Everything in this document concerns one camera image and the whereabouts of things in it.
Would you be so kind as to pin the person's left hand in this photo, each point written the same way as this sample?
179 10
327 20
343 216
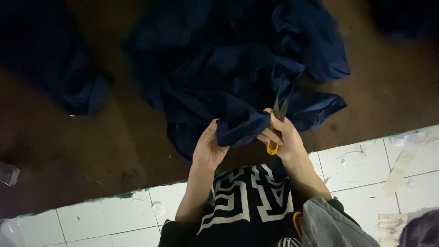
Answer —
205 154

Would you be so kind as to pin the person's right hand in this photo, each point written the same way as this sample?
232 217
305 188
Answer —
289 140

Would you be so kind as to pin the large navy blue garment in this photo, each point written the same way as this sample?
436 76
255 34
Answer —
233 75

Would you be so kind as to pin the black shirt with white print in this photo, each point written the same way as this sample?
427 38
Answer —
247 212

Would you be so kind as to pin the grey cloth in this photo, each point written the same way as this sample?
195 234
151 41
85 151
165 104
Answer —
329 226

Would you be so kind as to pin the black and white striped cloth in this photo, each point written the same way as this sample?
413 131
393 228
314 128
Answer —
289 242

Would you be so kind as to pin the long cream paper scrap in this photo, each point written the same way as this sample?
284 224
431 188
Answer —
399 171

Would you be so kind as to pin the white torn paper scrap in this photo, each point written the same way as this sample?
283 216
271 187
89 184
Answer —
408 139

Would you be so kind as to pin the crumpled printed paper scrap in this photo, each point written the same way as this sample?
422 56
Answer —
391 224

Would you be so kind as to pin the purple cloth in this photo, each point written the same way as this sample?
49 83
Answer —
422 230

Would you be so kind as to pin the dark navy cloth heap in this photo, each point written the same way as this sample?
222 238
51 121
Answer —
404 17

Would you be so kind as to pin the crumpled navy blue cloth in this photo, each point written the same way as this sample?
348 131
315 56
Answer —
58 61

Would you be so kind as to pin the clear plastic piece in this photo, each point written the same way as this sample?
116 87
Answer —
8 174

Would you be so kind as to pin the clear plastic bag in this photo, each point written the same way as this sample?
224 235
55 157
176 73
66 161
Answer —
9 235

